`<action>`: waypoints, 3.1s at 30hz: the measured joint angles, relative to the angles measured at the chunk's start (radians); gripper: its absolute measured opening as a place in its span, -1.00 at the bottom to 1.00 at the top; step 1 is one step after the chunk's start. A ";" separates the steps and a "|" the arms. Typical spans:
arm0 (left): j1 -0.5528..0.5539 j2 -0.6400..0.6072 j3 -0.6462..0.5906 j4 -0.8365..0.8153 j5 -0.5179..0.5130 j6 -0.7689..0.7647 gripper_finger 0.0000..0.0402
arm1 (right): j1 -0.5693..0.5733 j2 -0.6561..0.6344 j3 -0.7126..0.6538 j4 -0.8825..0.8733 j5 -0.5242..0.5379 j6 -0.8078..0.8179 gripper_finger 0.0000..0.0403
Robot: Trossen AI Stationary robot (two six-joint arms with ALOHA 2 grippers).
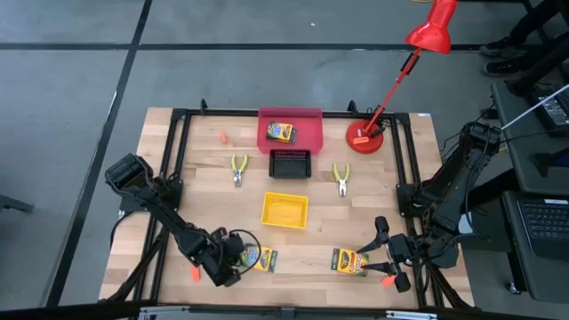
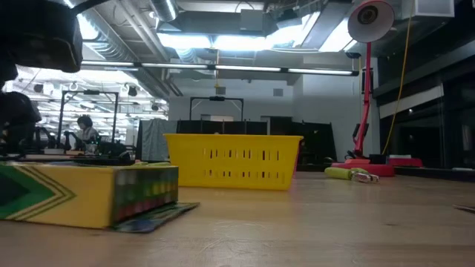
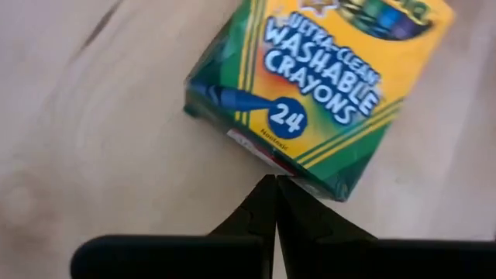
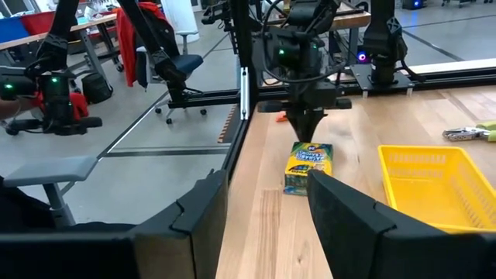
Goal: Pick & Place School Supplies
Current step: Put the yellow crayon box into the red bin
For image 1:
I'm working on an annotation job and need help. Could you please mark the red desk lamp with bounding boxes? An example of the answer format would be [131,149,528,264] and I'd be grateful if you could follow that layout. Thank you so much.
[345,0,459,155]

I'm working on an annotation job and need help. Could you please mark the crayon box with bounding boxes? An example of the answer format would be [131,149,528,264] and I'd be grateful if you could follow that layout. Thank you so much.
[266,120,299,145]
[239,243,279,274]
[330,247,370,277]

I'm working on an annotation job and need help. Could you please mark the person's shoe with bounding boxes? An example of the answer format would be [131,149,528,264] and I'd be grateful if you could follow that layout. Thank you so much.
[478,36,525,57]
[483,57,525,76]

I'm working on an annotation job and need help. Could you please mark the white paper sheet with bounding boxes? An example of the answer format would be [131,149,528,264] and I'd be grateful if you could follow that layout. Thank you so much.
[457,212,475,236]

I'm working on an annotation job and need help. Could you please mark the grey chair leg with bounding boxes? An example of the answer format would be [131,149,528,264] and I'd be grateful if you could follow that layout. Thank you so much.
[0,194,36,215]

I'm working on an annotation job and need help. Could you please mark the green-handled pliers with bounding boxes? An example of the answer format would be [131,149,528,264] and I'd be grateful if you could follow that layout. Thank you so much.
[332,163,351,198]
[229,154,249,188]

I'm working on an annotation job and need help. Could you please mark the black crossbar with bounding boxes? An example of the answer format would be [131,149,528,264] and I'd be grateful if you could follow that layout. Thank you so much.
[0,300,569,320]

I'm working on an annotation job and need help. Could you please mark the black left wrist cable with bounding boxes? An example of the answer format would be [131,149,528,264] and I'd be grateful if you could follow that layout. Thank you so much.
[228,228,264,275]

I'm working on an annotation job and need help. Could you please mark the red plastic bin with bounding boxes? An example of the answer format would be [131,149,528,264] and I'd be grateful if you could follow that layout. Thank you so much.
[256,106,325,156]

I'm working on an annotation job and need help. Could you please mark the black slotted basket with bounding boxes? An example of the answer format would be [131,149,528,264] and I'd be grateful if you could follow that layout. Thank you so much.
[268,148,313,180]

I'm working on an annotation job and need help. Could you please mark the black lamp cable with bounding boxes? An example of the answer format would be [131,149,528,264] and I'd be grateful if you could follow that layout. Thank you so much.
[366,105,389,137]

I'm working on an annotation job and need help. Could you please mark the yellow slotted basket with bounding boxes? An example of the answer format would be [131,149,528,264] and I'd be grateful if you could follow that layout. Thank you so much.
[260,191,309,230]

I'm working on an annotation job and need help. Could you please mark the black keyboard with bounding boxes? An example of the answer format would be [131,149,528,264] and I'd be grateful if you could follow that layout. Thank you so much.
[535,86,569,139]

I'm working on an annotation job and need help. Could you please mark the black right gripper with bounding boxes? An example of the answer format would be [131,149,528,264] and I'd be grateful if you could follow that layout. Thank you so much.
[356,215,421,293]

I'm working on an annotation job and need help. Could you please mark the silver metal bracket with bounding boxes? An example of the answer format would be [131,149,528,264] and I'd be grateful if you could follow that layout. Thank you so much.
[385,309,439,320]
[137,305,190,320]

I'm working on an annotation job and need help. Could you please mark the black desk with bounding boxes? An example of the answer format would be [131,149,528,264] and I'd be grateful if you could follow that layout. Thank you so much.
[491,82,569,196]
[501,190,569,303]

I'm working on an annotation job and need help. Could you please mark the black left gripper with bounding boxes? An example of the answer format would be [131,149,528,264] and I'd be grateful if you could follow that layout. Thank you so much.
[204,227,251,288]

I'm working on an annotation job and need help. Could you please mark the person's leg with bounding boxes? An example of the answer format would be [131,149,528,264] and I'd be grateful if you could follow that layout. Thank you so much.
[509,0,569,45]

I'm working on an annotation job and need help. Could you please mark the white rod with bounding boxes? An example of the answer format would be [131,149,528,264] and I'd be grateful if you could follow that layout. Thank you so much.
[501,83,569,131]

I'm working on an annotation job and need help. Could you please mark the black metal table frame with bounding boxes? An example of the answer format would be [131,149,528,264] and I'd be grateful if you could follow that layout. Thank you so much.
[106,98,475,312]

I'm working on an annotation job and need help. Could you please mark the black laptop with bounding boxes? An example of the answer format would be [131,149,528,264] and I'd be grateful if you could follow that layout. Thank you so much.
[515,198,569,262]

